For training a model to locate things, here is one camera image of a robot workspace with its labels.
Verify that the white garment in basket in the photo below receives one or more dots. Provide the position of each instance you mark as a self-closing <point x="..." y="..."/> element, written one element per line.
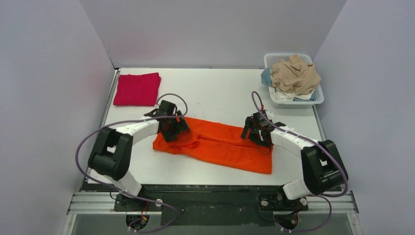
<point x="286" y="96"/>

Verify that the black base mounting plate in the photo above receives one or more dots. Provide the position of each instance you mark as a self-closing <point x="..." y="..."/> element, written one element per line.
<point x="207" y="205"/>

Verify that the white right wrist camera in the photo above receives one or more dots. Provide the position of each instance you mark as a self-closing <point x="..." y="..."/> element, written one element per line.
<point x="269" y="114"/>

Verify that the blue garment in basket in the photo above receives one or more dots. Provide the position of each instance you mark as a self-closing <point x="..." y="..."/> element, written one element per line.
<point x="266" y="78"/>

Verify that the orange t-shirt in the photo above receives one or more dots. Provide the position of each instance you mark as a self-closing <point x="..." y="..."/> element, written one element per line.
<point x="219" y="144"/>

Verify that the folded red t-shirt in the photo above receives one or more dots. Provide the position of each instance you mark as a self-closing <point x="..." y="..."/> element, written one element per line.
<point x="137" y="90"/>

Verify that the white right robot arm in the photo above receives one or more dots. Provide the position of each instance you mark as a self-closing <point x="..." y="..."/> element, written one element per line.
<point x="322" y="166"/>

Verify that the beige crumpled t-shirt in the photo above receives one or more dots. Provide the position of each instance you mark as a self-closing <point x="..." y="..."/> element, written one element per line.
<point x="294" y="75"/>

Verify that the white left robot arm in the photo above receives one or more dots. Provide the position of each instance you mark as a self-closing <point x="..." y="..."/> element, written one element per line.
<point x="112" y="150"/>

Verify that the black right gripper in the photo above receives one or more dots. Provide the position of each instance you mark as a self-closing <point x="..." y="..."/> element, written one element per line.
<point x="252" y="127"/>

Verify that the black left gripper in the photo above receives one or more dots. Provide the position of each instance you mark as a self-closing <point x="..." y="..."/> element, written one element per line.
<point x="176" y="129"/>

